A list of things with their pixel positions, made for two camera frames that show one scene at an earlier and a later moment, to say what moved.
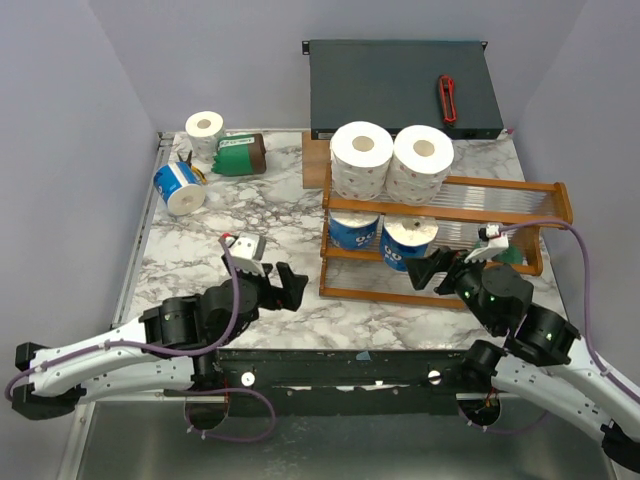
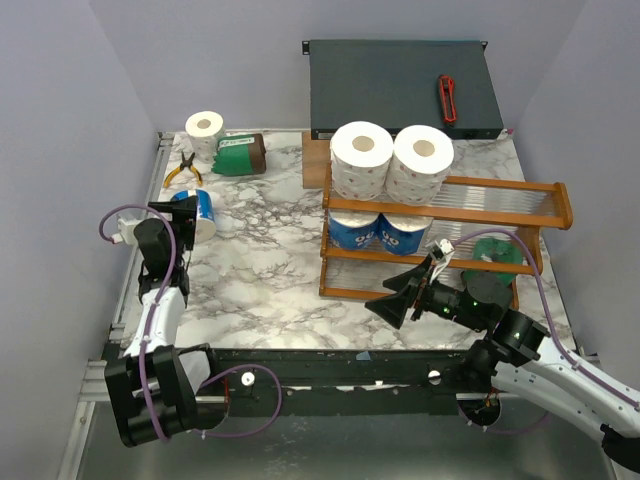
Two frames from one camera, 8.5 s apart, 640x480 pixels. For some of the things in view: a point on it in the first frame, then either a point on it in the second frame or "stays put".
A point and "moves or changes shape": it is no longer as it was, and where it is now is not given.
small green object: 240,154 stays put
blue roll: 406,237 moves or changes shape
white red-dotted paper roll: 361,153 stays put
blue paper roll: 180,187 -> 205,222
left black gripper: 289,296 -> 183,217
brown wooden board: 316,153 stays put
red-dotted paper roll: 421,159 stays put
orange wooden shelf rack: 367,244 stays put
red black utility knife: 448,98 stays put
